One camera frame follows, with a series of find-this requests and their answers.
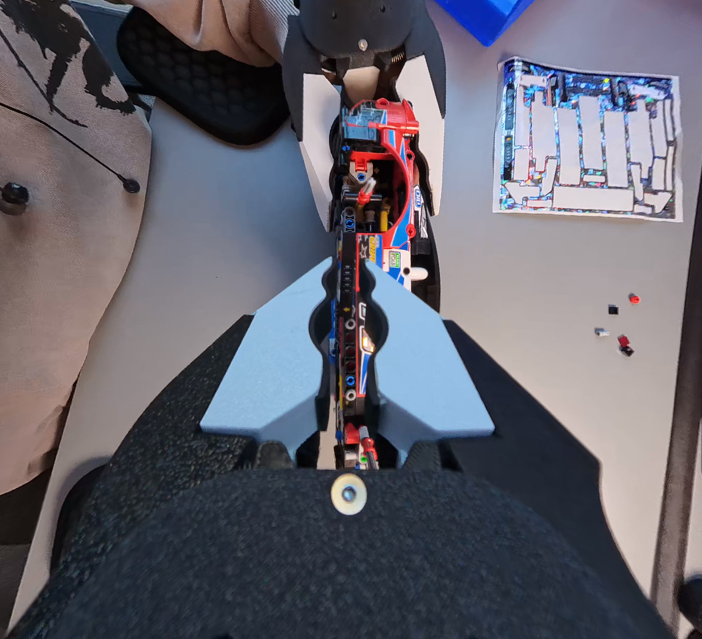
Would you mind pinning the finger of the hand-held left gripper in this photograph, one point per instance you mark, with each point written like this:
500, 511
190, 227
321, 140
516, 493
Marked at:
318, 123
430, 118

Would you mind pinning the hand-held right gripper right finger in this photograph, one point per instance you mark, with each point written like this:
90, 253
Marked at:
433, 376

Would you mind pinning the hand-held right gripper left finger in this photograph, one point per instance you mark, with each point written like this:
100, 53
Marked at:
263, 376

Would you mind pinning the holographic sticker sheet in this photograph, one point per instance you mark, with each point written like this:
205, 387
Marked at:
592, 140

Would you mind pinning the red blue lego car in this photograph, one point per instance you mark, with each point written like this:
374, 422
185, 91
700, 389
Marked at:
395, 129

